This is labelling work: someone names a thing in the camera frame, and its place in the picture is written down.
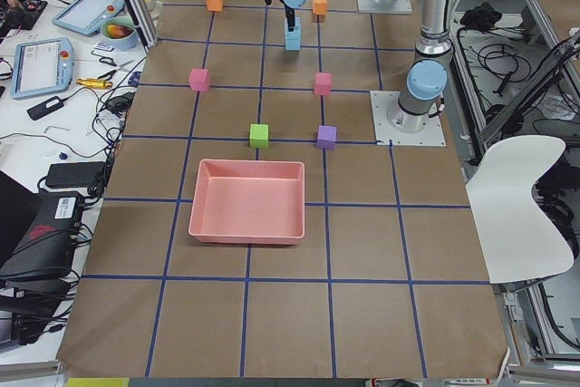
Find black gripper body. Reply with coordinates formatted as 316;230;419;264
285;6;295;20

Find light blue block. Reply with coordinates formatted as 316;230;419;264
285;17;301;40
285;37;301;51

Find orange block near base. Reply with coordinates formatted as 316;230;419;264
312;0;328;16

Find pink block near base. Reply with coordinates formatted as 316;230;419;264
313;72;334;96

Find orange block far side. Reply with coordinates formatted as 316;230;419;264
206;0;224;12

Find pink block left far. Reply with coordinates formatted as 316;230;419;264
188;68;211;92

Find green block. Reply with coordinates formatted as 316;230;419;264
249;123;269;149

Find purple block left side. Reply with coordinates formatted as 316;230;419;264
316;125;337;150

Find beige saucer plate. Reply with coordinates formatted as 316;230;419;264
147;0;163;20

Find blue bowl with eggplant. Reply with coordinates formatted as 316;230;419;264
101;16;139;51

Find scissors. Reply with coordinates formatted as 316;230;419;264
98;56;133;71

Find pink plastic bin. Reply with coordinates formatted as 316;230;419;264
188;159;305;246

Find upper teach pendant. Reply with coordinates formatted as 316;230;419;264
52;0;125;35

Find teach pendant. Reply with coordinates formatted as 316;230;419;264
10;37;73;100
52;0;125;35

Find black power adapter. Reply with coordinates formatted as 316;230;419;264
26;96;65;121

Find black power brick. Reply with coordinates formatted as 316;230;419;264
44;161;104;189

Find lower teach pendant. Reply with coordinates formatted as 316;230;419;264
10;37;73;100

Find white chair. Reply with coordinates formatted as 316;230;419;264
466;135;574;284

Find black laptop bag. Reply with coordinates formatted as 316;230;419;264
1;191;85;284

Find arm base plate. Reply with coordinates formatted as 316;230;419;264
357;0;412;15
370;91;446;147

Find yellow handled tool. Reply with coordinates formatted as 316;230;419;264
76;78;113;90

